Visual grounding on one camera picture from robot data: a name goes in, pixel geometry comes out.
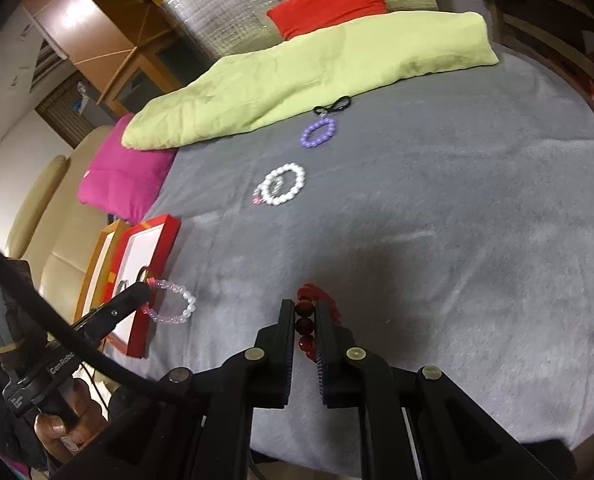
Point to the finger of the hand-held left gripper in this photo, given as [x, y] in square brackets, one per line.
[122, 305]

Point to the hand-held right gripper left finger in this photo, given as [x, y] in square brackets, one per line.
[288, 345]

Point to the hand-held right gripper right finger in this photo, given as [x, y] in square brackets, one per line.
[322, 350]

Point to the red jewelry box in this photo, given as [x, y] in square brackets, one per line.
[139, 245]

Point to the person's left hand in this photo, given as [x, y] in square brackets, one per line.
[59, 430]

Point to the orange cardboard box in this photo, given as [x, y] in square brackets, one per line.
[98, 255]

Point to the beige leather sofa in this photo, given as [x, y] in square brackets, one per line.
[52, 200]

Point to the magenta pillow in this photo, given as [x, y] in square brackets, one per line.
[122, 175]

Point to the grey blanket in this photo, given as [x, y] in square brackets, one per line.
[427, 210]

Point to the light green pillow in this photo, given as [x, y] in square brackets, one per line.
[327, 60]

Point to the wooden cabinet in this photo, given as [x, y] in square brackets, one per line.
[77, 10]

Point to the silver quilted foil board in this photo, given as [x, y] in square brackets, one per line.
[217, 5]

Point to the red pillow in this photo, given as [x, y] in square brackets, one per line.
[327, 0]

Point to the wooden bed frame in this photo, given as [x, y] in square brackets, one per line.
[527, 10]

